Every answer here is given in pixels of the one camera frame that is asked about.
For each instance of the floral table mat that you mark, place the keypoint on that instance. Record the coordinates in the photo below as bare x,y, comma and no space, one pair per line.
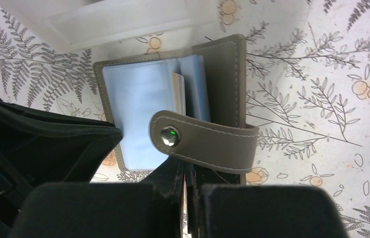
308,87

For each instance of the gold credit card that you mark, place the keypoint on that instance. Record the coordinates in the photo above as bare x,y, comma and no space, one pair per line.
184,222

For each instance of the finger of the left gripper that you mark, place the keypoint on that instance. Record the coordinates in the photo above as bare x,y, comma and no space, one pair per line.
38,147

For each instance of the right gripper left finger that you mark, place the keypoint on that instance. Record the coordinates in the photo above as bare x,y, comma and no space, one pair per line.
150,208

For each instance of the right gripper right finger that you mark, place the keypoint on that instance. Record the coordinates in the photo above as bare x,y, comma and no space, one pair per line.
221,206

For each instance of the white plastic card tray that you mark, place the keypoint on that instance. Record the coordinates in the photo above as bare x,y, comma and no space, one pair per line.
73,25

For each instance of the grey leather card holder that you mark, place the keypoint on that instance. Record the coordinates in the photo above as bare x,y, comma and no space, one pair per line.
188,104

